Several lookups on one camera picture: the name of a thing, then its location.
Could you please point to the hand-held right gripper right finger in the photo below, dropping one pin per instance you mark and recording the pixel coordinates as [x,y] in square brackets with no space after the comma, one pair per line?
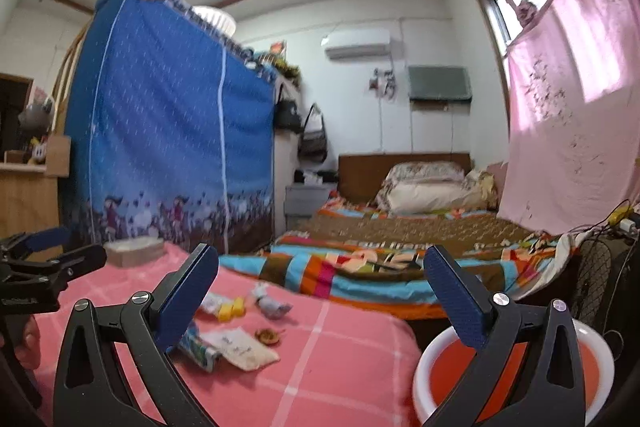
[452,302]

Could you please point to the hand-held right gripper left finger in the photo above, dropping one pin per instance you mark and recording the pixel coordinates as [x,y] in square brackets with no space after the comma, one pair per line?
[185,302]

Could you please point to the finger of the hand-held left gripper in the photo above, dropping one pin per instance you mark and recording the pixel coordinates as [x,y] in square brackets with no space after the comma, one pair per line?
[47,238]
[75,262]

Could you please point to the small yellow packet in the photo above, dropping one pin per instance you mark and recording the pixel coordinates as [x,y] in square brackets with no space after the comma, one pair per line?
[231,309]

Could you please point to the colourful tube wrapper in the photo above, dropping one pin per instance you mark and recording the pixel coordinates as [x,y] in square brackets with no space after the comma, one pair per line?
[200,352]

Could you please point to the orange bin with white rim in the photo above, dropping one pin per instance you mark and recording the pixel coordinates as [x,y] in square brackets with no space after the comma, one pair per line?
[445,372]

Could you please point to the white packet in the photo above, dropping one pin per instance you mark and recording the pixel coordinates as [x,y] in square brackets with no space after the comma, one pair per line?
[242,347]

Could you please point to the person's left hand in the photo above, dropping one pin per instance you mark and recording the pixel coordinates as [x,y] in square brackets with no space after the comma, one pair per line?
[27,342]

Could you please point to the white and yellow wrapper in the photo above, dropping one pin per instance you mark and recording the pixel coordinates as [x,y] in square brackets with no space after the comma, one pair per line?
[211,303]

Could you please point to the light wooden cabinet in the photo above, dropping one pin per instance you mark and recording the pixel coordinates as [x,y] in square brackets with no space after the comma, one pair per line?
[27,202]

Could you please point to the beige tissue box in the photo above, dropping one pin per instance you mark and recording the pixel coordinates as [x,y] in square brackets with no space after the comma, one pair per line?
[135,252]

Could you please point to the yellow and white plush toy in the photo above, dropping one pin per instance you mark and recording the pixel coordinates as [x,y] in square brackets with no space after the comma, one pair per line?
[37,151]

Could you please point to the crumpled grey wrapper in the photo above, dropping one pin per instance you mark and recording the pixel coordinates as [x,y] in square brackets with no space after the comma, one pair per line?
[272,307]

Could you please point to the small brown round lid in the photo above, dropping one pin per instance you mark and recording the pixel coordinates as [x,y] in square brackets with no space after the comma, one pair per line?
[267,337]

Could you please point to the white pillow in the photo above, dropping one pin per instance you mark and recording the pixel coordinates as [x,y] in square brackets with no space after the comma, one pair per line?
[430,197]

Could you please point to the bed with colourful quilt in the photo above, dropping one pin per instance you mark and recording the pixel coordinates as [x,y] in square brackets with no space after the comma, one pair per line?
[350,267]

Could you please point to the yellowish crumpled cloth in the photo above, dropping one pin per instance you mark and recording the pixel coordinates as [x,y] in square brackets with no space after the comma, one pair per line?
[482,187]

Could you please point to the grey plush toy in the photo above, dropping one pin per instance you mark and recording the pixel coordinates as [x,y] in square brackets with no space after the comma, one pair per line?
[36,117]

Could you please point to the floral pillow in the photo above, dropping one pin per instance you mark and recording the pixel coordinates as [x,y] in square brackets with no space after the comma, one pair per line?
[425,172]

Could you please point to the pink checked blanket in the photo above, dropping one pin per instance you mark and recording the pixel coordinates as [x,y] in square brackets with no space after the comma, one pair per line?
[325,357]

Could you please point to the black floor fan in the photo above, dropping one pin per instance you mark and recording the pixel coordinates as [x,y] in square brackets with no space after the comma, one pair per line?
[595,277]

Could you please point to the grey nightstand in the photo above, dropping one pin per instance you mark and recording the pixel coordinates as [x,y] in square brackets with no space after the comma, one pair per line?
[307,207]

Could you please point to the brown wooden headboard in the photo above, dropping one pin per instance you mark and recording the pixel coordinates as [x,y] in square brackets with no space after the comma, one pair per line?
[360,172]

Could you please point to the blue fabric wardrobe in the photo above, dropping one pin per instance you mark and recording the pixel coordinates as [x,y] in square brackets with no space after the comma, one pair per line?
[165,117]

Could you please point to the white wardrobe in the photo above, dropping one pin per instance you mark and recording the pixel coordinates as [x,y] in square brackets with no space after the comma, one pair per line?
[287,157]

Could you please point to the black clothes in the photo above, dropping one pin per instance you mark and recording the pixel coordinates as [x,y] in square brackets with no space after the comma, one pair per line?
[315,177]

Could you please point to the yellow plug adapter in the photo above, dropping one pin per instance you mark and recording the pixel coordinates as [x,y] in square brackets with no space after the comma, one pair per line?
[619,213]

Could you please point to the grey hanging bag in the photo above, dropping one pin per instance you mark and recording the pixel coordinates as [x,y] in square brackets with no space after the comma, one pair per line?
[313,144]

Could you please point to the black hanging bag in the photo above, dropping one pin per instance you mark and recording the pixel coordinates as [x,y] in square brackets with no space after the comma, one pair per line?
[288,114]

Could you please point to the pink curtain cloth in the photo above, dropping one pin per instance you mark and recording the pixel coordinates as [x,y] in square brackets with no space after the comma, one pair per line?
[565,107]

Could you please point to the colourful decorations pile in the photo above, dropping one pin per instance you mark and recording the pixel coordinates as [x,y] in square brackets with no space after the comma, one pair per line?
[285,67]

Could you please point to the white slatted basket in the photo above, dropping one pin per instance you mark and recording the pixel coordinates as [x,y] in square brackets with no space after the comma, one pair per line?
[217,21]

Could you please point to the white air conditioner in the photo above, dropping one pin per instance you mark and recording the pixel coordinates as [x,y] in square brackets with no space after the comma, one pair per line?
[356,43]

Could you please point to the curved wooden frame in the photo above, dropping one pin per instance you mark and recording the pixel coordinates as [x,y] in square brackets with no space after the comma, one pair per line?
[64,72]

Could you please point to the wall television with green cover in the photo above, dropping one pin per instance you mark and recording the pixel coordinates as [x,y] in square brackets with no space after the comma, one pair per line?
[440,83]

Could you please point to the wall hook with small items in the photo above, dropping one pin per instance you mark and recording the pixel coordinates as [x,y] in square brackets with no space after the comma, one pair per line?
[384,82]

